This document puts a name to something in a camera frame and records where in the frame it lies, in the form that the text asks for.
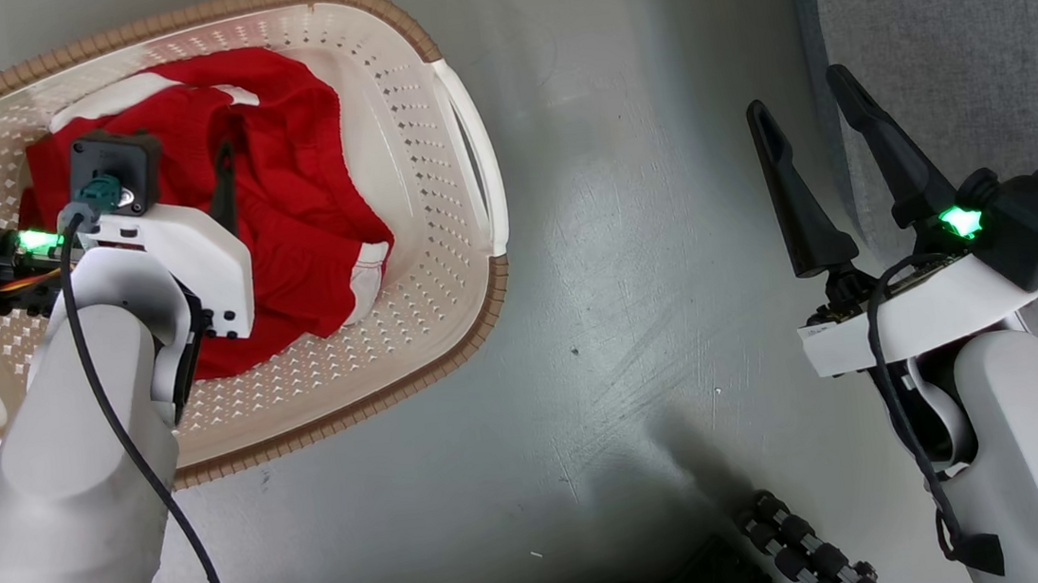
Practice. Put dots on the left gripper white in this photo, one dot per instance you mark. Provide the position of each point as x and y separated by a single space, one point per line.
192 256

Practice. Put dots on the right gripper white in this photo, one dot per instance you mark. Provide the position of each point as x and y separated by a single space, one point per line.
940 313

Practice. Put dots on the red garment with white trim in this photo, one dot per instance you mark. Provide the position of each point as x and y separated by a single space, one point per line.
300 189

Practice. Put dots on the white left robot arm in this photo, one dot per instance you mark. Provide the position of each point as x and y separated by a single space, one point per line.
69 468

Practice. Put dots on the grey fabric sofa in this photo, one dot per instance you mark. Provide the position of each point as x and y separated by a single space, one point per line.
978 19

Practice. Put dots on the cream perforated laundry basket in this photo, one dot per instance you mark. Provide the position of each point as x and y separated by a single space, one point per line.
410 150

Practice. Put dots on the black omni wheel with rollers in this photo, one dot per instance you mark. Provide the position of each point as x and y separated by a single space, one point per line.
806 550

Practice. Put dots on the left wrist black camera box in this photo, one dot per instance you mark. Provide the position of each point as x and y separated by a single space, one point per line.
130 157

